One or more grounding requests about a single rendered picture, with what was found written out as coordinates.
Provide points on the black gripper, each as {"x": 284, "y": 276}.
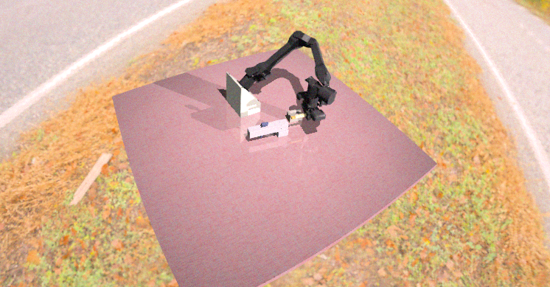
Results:
{"x": 309, "y": 106}

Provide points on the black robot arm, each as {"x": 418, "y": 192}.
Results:
{"x": 298, "y": 39}

